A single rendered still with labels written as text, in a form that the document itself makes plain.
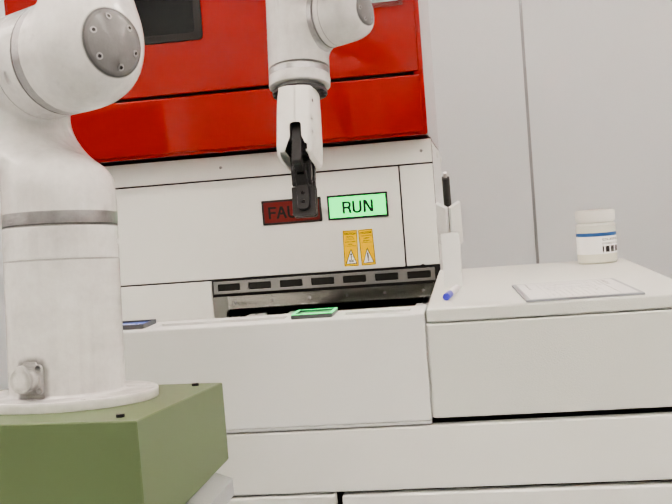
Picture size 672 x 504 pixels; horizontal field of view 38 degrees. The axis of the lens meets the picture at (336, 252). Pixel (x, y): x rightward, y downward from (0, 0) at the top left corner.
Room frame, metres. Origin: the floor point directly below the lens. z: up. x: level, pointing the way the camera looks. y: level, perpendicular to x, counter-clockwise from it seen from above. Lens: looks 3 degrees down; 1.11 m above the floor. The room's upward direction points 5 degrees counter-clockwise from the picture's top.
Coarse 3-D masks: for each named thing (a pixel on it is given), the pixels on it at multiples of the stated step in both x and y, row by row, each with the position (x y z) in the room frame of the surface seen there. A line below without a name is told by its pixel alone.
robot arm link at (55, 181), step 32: (0, 32) 1.01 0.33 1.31; (0, 64) 1.01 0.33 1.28; (0, 96) 1.03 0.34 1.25; (0, 128) 1.03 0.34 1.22; (32, 128) 1.05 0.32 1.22; (64, 128) 1.09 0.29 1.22; (0, 160) 1.00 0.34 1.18; (32, 160) 1.00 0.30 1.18; (64, 160) 1.00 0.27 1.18; (0, 192) 1.01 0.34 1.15; (32, 192) 0.98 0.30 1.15; (64, 192) 0.98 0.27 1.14; (96, 192) 1.00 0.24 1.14; (32, 224) 0.98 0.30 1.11
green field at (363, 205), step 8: (336, 200) 1.88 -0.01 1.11; (344, 200) 1.88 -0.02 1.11; (352, 200) 1.87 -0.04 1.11; (360, 200) 1.87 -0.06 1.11; (368, 200) 1.87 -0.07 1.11; (376, 200) 1.87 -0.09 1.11; (384, 200) 1.87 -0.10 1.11; (336, 208) 1.88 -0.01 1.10; (344, 208) 1.88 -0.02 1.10; (352, 208) 1.87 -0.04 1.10; (360, 208) 1.87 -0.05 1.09; (368, 208) 1.87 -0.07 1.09; (376, 208) 1.87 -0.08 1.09; (384, 208) 1.87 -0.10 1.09; (336, 216) 1.88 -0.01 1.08; (344, 216) 1.88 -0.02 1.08; (352, 216) 1.87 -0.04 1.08
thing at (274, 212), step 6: (264, 204) 1.90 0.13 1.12; (270, 204) 1.90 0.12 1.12; (276, 204) 1.89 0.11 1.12; (282, 204) 1.89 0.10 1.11; (288, 204) 1.89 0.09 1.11; (318, 204) 1.88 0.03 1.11; (264, 210) 1.90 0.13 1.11; (270, 210) 1.90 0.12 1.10; (276, 210) 1.89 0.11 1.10; (282, 210) 1.89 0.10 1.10; (288, 210) 1.89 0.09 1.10; (318, 210) 1.88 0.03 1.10; (264, 216) 1.90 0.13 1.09; (270, 216) 1.90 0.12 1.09; (276, 216) 1.90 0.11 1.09; (282, 216) 1.89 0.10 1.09; (288, 216) 1.89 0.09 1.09; (294, 216) 1.89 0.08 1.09; (318, 216) 1.88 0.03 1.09; (270, 222) 1.90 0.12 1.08; (276, 222) 1.90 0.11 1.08
